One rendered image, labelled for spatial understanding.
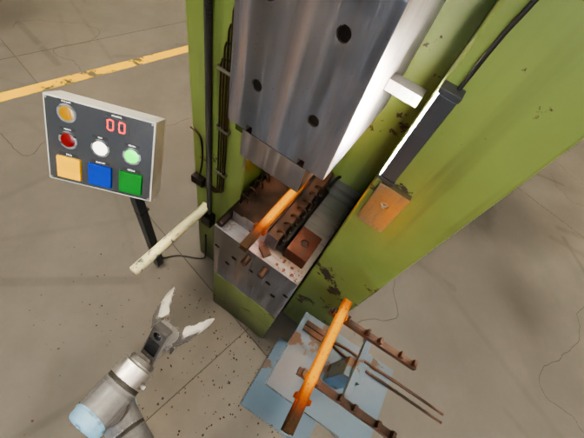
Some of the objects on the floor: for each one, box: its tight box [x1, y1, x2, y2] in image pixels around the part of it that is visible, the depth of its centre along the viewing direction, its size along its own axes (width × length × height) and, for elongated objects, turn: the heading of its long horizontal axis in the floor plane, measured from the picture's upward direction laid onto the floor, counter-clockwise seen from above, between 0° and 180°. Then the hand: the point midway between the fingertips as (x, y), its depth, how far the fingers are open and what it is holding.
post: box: [129, 196, 163, 267], centre depth 149 cm, size 4×4×108 cm
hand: (194, 301), depth 89 cm, fingers open, 14 cm apart
